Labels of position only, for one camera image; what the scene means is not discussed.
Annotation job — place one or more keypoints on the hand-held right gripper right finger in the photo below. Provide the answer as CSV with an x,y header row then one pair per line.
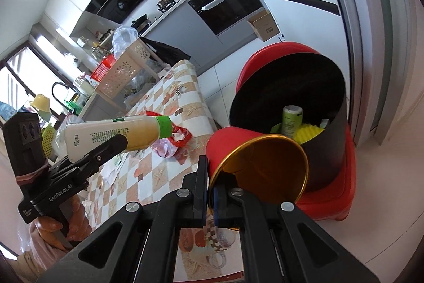
x,y
217,203

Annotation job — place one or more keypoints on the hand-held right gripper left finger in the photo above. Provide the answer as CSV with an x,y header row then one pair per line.
x,y
200,190

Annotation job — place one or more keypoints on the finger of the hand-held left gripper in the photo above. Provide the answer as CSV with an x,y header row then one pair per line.
x,y
106,150

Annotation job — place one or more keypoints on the white bottle with green cap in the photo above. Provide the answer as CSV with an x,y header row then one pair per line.
x,y
92,137

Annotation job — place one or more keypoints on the red paper cup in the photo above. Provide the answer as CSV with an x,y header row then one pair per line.
x,y
232,147

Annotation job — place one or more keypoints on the pink plastic bag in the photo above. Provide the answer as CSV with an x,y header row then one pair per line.
x,y
165,148

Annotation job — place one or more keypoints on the red snack wrapper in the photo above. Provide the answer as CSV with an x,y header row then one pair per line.
x,y
184,137

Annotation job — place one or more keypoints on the green plastic bag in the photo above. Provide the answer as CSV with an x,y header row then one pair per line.
x,y
276,129

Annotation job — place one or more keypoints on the pale green label container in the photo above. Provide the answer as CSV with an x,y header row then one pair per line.
x,y
291,120

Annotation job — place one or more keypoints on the large yellow sponge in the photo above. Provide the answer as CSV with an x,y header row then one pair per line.
x,y
308,133

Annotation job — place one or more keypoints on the black trash bin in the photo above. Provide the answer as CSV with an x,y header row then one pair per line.
x,y
281,84

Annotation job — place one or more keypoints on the person's left hand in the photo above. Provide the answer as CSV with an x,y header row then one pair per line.
x,y
76,220

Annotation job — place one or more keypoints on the green plastic basket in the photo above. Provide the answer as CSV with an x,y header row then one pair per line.
x,y
48,140

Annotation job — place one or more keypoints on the clear plastic bags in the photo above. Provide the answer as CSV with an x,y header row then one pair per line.
x,y
58,140

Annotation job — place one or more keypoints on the yellow plastic cup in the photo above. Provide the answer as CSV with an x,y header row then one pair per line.
x,y
39,103

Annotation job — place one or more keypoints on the kitchen window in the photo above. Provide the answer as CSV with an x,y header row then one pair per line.
x,y
20,77

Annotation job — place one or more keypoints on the black kitchen faucet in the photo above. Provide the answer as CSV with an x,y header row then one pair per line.
x,y
59,83

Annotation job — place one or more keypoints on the beige plastic chair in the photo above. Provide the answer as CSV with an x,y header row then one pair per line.
x,y
122,70

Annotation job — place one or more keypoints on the red plastic basket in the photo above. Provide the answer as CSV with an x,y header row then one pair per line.
x,y
102,67

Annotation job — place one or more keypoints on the clear bag on counter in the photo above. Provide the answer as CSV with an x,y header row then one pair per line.
x,y
124,37

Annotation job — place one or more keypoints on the black cloth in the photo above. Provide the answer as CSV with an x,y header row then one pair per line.
x,y
169,52

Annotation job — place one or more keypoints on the red plastic stool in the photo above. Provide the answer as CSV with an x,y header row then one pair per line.
x,y
344,183

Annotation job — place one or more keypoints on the black cooking pot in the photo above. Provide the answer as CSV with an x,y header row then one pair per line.
x,y
165,1

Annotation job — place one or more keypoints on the cardboard box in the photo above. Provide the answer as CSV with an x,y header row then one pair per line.
x,y
265,26

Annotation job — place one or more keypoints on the black built-in oven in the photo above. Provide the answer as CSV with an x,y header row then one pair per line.
x,y
228,7

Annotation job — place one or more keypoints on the grey sliding door frame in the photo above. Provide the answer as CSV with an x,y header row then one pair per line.
x,y
364,21

